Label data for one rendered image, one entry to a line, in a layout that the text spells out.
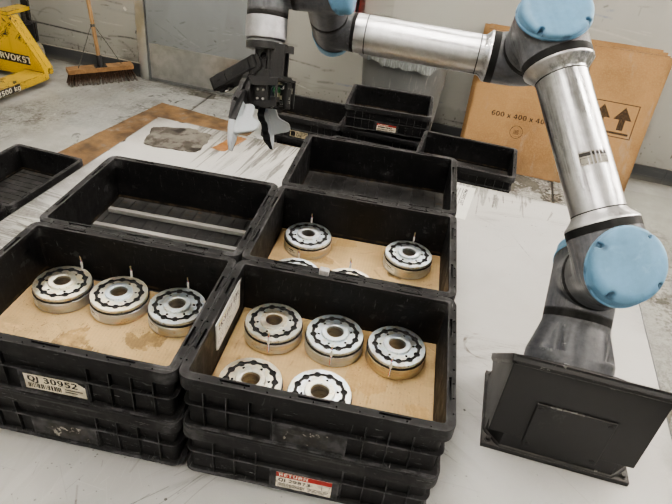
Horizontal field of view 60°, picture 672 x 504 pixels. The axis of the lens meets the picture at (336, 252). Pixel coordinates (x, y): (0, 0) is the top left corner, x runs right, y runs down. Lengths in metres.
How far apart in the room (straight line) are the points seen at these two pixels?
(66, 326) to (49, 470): 0.24
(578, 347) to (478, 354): 0.31
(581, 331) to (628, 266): 0.17
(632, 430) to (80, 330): 0.95
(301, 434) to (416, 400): 0.21
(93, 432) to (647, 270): 0.89
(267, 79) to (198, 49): 3.38
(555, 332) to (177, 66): 3.86
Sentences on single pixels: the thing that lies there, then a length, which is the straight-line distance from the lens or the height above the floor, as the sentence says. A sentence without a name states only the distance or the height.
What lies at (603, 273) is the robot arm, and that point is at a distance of 0.95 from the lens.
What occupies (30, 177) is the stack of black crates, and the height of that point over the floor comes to 0.38.
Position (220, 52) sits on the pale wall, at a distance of 4.39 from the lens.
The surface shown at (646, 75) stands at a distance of 3.88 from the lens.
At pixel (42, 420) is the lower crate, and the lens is 1.10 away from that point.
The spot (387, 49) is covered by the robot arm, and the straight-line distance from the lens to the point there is 1.20.
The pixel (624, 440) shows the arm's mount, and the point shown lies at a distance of 1.13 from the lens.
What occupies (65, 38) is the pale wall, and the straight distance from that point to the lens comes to 5.10.
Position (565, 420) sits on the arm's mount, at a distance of 1.09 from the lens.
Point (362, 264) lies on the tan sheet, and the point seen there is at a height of 0.83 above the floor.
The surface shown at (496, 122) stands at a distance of 3.82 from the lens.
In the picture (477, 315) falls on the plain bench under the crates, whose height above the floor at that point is 0.70.
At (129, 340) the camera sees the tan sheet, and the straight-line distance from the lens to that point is 1.09.
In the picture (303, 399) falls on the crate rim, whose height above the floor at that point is 0.93.
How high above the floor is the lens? 1.57
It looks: 35 degrees down
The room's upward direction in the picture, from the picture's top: 7 degrees clockwise
